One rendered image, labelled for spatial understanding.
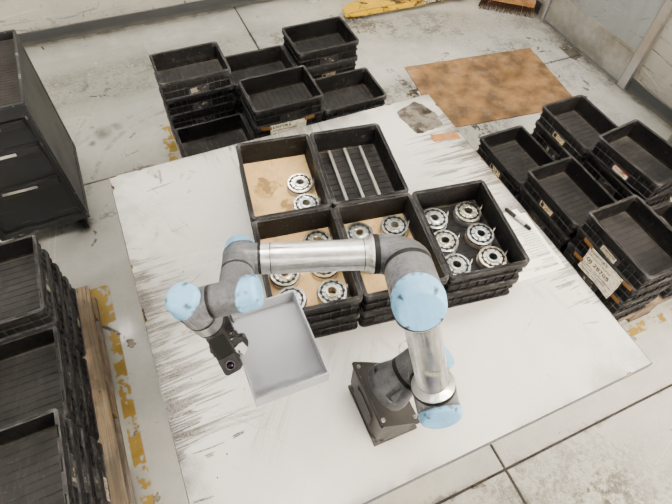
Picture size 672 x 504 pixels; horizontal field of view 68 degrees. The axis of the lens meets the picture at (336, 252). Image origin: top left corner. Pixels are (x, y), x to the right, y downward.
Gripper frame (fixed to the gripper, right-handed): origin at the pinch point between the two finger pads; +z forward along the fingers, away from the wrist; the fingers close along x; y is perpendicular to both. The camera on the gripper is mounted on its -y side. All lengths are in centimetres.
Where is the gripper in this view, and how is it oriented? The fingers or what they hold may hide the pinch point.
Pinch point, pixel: (240, 355)
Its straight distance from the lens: 137.9
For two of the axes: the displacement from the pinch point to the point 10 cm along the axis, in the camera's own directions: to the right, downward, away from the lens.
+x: -8.7, 4.8, -0.8
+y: -4.5, -7.4, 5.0
